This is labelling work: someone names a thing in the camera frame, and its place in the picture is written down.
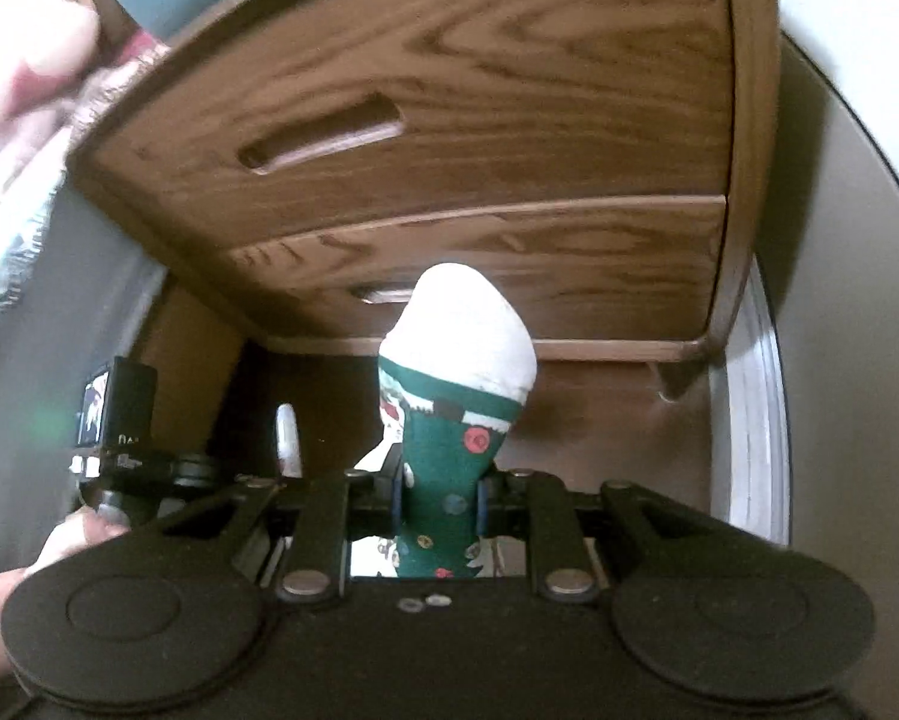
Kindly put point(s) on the white marker pen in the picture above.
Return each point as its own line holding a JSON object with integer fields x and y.
{"x": 287, "y": 441}

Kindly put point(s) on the floral bed sheet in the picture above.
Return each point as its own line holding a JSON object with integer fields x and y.
{"x": 52, "y": 89}

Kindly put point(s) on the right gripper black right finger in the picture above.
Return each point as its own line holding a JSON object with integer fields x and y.
{"x": 536, "y": 509}

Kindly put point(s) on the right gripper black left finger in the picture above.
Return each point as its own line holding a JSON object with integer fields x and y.
{"x": 336, "y": 510}

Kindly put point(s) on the wooden nightstand with drawers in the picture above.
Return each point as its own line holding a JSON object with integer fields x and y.
{"x": 298, "y": 164}

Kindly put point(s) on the Christmas tree print sock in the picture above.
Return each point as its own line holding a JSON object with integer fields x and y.
{"x": 453, "y": 376}

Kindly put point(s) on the person's left hand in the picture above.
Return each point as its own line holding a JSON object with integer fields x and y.
{"x": 77, "y": 532}

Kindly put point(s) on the white door frame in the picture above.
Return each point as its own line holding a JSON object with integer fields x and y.
{"x": 750, "y": 451}

